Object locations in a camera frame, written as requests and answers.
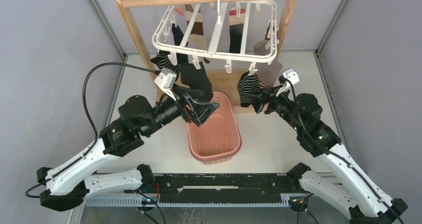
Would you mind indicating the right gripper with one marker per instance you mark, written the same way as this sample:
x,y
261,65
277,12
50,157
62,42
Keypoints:
x,y
258,101

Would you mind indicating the navy dark sock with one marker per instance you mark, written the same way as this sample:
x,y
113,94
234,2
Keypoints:
x,y
178,37

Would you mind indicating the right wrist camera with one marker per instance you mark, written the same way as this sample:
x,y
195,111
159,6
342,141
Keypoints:
x,y
287,79

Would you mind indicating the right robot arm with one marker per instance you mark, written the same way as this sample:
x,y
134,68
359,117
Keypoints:
x,y
359,199

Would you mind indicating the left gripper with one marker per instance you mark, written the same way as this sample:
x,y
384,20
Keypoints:
x,y
198,112

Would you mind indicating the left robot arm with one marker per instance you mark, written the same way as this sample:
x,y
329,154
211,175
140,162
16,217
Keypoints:
x,y
71,183

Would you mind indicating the black white striped sock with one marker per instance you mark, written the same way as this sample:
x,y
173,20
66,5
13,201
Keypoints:
x,y
247,84

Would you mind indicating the brown beige striped sock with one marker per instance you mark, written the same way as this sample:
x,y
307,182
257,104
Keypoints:
x,y
197,32

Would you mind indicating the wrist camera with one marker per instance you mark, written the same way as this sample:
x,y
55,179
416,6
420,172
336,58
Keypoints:
x,y
165,81
287,79

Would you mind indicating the white plastic clip hanger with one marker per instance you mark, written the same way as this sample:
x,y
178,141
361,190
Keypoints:
x,y
221,8

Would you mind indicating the plain black sock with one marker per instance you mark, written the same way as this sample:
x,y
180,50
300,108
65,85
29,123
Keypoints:
x,y
196,79

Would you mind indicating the black mounting rail base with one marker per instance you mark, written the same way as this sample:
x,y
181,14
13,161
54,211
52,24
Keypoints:
x,y
208,190

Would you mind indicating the black red cuff sock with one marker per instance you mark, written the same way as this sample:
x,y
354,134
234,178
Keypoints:
x,y
236,25

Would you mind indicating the wooden hanging rack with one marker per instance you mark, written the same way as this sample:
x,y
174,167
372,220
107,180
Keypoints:
x,y
215,69

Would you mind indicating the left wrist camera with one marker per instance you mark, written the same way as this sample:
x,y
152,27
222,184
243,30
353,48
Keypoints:
x,y
165,81

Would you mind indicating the pink plastic basket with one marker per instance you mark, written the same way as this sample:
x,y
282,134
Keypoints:
x,y
219,139

